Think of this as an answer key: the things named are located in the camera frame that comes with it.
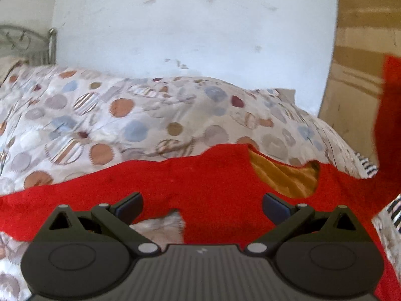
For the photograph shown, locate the red knitted sweater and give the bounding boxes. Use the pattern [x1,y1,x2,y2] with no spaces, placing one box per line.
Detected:
[1,56,400,300]

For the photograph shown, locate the striped bed sheet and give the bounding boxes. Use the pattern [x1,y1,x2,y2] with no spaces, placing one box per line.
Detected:
[355,152,401,234]

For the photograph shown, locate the polka dot quilt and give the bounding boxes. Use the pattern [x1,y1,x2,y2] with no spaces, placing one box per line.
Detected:
[1,56,400,300]

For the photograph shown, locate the metal bed headboard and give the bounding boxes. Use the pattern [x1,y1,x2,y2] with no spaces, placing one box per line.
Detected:
[0,25,58,66]

